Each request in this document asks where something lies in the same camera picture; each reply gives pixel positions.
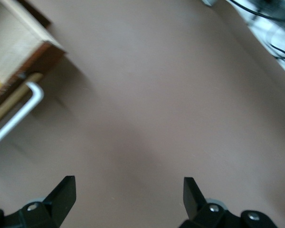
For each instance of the brown table cover sheet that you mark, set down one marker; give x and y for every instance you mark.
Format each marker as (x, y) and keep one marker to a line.
(156, 95)

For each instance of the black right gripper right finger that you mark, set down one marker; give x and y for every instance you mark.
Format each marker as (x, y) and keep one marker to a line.
(197, 209)

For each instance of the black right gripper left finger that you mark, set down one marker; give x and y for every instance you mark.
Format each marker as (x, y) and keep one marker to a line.
(54, 204)

